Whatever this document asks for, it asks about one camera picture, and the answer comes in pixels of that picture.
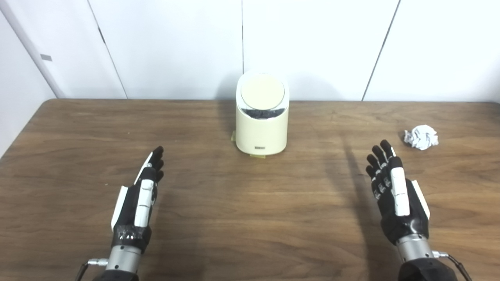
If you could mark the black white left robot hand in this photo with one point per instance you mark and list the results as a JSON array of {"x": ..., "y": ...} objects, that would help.
[{"x": 129, "y": 210}]

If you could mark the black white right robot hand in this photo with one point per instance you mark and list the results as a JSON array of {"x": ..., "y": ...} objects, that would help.
[{"x": 410, "y": 218}]

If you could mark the white paper ball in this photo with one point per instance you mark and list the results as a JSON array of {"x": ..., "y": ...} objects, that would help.
[{"x": 421, "y": 137}]

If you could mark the round cream bin lid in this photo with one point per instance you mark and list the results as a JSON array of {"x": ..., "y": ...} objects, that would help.
[{"x": 262, "y": 91}]

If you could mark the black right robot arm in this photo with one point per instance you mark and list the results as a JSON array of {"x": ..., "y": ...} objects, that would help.
[{"x": 416, "y": 249}]

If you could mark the cream-colored trash bin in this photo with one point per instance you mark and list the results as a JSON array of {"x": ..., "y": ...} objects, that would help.
[{"x": 261, "y": 132}]

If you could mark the black bin liner bag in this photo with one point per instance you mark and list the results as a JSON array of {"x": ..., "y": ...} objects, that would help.
[{"x": 262, "y": 114}]

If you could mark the yellow tape strip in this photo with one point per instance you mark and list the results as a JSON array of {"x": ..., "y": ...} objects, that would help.
[{"x": 258, "y": 155}]

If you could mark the grey wall label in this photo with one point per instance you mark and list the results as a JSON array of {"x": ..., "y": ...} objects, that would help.
[{"x": 46, "y": 57}]

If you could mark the black wall panel hinge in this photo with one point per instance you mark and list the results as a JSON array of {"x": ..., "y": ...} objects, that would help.
[{"x": 102, "y": 36}]

